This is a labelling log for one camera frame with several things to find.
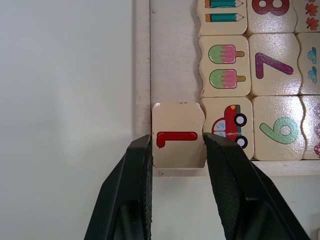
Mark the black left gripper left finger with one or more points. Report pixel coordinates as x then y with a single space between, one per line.
125 190

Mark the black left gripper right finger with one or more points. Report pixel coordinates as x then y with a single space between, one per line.
240 190

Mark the red number one tile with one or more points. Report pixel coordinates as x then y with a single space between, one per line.
177 135

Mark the green number six tile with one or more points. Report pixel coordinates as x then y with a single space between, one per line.
277 127

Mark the purple number seven tile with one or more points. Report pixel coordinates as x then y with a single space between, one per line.
273 65

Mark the white wooden puzzle board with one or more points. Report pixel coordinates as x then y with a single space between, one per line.
172 62

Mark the red number eight tile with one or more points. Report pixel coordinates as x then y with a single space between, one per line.
271 15

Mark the red car picture tile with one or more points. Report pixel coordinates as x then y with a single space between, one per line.
231 120

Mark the pink strawberries picture tile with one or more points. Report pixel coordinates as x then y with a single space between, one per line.
312 127

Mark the two ice lollies picture tile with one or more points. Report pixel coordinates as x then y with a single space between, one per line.
225 66

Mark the blue flowers picture tile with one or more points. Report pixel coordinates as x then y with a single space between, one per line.
310 62

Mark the pencils picture tile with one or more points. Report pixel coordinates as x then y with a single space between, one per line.
221 16

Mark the red leaves picture tile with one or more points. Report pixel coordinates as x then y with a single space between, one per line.
310 15

